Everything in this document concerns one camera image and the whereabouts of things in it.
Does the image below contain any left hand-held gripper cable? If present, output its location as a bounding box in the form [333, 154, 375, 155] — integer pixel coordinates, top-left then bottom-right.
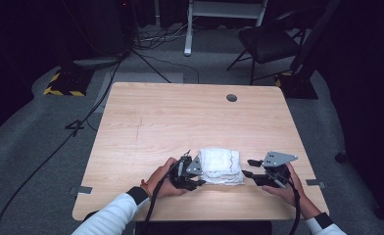
[140, 159, 185, 235]

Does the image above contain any hand-held gripper cable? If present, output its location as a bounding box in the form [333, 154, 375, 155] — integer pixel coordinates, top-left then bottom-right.
[285, 178, 303, 235]
[140, 159, 185, 235]

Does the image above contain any black stand with striped base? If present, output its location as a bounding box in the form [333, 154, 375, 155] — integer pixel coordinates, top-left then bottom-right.
[274, 0, 344, 100]

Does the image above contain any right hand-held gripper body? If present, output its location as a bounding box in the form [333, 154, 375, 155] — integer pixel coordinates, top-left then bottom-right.
[260, 150, 299, 189]

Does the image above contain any black folding chair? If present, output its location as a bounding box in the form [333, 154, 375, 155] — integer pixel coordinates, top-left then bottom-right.
[225, 8, 308, 86]

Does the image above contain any person's right hand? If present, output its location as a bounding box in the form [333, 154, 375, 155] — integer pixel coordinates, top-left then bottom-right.
[262, 163, 308, 209]

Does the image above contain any black yellow striped base plate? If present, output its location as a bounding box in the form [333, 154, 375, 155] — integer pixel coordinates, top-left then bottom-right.
[42, 66, 95, 98]

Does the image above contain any white metal stand frame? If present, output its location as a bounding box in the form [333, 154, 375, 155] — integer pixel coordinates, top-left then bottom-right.
[183, 0, 269, 58]

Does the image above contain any right hand-held gripper cable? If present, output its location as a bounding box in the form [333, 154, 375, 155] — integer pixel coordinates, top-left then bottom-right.
[285, 178, 303, 235]

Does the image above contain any dark equipment cabinet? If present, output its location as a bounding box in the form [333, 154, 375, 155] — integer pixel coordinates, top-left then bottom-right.
[90, 0, 139, 59]

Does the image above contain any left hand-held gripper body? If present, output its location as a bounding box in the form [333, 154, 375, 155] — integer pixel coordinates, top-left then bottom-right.
[168, 155, 204, 192]

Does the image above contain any thin black floor cable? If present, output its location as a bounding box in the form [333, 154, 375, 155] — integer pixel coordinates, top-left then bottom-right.
[140, 53, 201, 85]

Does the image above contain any grey tape piece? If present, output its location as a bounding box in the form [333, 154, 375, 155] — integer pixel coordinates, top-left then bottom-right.
[69, 185, 94, 197]
[305, 178, 328, 190]

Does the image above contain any red bracelet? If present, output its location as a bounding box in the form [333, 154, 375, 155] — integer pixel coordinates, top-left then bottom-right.
[139, 178, 153, 201]

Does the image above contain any small black floor object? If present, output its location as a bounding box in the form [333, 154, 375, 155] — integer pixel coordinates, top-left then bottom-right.
[334, 150, 349, 165]

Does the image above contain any bundle of floor cables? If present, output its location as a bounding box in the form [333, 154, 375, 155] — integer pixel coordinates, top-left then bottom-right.
[133, 18, 195, 51]

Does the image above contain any long black floor cable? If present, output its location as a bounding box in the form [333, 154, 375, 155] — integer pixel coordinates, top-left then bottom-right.
[0, 55, 126, 235]

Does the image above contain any person's left hand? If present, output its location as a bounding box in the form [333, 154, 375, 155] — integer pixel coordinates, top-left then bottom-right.
[146, 157, 188, 200]

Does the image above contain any white striped towel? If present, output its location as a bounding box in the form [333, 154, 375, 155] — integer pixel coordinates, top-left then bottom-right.
[197, 147, 246, 187]

